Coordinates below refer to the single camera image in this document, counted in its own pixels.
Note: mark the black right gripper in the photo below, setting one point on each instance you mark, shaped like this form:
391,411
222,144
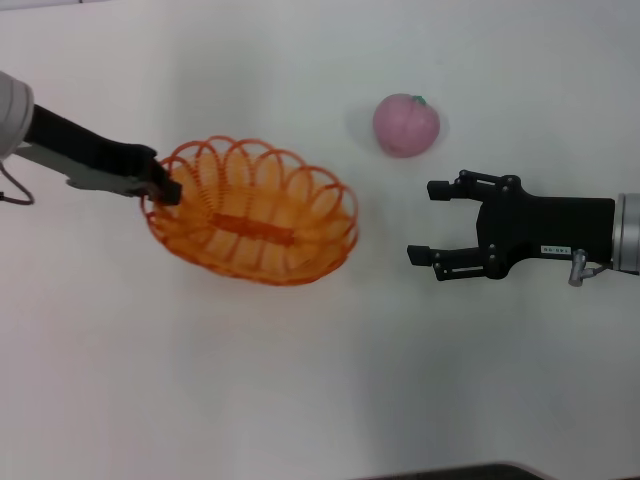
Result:
545,227

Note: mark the dark rounded robot base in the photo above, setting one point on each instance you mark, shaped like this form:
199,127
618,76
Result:
500,474

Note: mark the orange woven plastic basket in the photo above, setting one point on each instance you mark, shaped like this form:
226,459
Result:
250,231

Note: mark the pink toy peach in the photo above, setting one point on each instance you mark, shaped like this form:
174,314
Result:
405,127

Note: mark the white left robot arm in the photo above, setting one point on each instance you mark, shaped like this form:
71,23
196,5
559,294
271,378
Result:
12,110

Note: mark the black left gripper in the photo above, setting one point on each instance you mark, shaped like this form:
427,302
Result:
85,147

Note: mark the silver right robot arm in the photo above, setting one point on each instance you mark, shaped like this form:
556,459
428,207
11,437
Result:
627,232

